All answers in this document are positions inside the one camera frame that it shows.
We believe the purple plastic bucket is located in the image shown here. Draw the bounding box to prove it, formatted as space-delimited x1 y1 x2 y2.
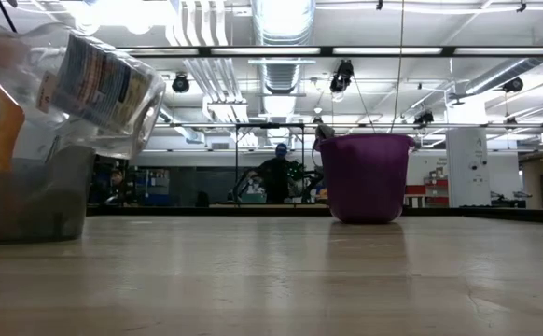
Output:
313 133 417 225

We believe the clear spray bottle red trigger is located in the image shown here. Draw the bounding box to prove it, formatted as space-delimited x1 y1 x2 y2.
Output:
0 21 167 161

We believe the grey translucent plastic bin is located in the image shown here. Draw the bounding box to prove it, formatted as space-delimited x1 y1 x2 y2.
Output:
0 143 97 245

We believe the person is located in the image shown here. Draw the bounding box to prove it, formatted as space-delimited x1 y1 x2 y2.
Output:
246 142 297 205
104 167 133 206

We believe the white square pillar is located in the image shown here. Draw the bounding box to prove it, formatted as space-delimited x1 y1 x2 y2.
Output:
446 128 491 208

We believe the black overhead beam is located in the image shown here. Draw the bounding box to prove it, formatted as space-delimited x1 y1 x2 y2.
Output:
117 45 543 59

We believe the black aluminium table frame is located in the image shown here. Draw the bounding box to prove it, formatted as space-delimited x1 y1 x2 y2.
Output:
87 203 543 225

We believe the black ceiling camera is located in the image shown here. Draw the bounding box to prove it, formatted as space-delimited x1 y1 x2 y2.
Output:
329 59 355 94
501 76 525 94
171 73 191 94
412 109 436 128

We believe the thin hanging cable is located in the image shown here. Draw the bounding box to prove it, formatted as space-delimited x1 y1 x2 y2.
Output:
385 0 406 135

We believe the long black cable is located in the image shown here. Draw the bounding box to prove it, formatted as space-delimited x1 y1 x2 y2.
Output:
0 0 20 35

